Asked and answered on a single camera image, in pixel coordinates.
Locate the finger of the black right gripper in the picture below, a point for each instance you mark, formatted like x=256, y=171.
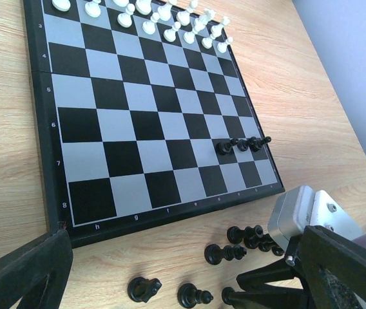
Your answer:
x=285, y=299
x=258, y=279

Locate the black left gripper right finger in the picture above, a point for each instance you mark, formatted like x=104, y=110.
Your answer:
x=334, y=267

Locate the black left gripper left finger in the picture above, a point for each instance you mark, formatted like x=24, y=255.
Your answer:
x=35, y=275

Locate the black pawn a-file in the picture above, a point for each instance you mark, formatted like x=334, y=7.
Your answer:
x=256, y=144

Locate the black pawn b-file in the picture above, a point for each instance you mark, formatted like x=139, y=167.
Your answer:
x=243, y=144

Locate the black pawn c-file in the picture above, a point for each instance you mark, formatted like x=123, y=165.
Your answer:
x=225, y=147

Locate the black chess piece front row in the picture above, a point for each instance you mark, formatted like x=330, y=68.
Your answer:
x=189, y=296

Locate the black chess piece lying left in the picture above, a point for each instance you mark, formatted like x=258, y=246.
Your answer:
x=141, y=289

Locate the black knight cluster right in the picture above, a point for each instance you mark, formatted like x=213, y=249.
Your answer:
x=267, y=244

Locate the black piece cluster middle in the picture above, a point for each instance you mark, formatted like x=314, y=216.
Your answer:
x=253, y=236

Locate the black king piece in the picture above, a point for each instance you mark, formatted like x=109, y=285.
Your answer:
x=214, y=254

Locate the black and silver chessboard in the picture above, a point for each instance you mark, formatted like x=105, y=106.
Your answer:
x=127, y=124

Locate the white pawn a-file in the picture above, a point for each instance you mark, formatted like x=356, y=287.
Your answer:
x=223, y=46

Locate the white pawn b-file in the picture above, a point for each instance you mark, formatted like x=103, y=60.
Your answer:
x=207, y=42

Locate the white rook a-file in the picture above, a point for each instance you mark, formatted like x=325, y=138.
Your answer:
x=216, y=30

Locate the white pawn c-file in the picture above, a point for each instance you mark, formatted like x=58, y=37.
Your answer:
x=189, y=37

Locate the white pawn d-file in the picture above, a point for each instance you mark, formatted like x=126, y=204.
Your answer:
x=171, y=34

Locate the white knight b-file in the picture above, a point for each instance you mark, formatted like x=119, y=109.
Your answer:
x=201, y=21

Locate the white pawn f-file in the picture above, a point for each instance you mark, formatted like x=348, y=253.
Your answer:
x=125, y=19

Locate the white pawn h-file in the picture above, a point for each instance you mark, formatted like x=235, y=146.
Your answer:
x=61, y=5

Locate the white pawn e-file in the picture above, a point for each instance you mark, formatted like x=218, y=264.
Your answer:
x=149, y=27

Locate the white pawn g-file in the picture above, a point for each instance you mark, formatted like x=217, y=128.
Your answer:
x=92, y=8

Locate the white bishop c-file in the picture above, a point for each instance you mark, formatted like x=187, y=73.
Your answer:
x=183, y=17

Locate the white queen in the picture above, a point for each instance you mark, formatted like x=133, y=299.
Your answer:
x=164, y=11

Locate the white king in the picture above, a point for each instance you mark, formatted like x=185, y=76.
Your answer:
x=143, y=6

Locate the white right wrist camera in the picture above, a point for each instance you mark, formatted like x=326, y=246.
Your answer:
x=303, y=206

